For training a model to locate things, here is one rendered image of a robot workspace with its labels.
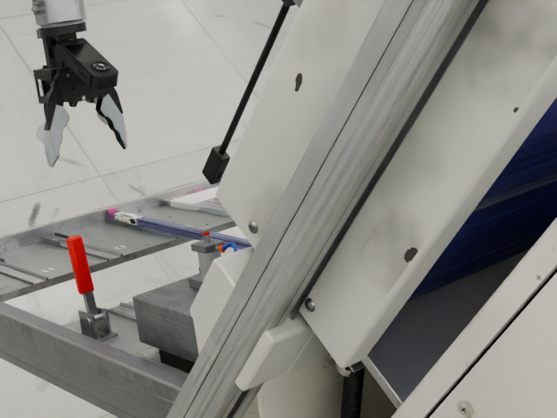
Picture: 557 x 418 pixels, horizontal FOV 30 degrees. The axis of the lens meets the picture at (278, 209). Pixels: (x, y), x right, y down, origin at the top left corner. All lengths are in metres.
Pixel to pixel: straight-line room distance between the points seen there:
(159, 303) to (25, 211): 1.58
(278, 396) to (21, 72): 2.10
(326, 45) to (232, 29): 2.63
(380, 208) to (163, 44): 2.50
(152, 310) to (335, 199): 0.41
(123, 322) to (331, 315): 0.49
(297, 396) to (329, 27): 0.36
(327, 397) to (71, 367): 0.30
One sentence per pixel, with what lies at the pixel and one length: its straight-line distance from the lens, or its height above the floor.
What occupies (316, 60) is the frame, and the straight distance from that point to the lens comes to 0.63.
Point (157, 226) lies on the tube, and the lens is 1.48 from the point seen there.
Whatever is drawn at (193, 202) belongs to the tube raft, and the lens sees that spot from 1.59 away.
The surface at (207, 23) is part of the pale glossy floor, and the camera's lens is 3.23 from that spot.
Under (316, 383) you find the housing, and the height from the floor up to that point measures 1.23.
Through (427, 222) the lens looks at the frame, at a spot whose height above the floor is 1.53.
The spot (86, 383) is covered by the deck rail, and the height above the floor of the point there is 1.02.
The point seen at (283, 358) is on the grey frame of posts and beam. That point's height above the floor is 1.34.
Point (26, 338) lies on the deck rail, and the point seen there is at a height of 0.95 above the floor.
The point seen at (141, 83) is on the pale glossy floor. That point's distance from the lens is 2.94.
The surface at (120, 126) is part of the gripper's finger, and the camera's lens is 1.63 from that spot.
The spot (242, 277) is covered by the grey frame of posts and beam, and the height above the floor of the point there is 1.39.
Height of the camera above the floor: 1.92
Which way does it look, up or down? 44 degrees down
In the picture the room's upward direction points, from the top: 28 degrees clockwise
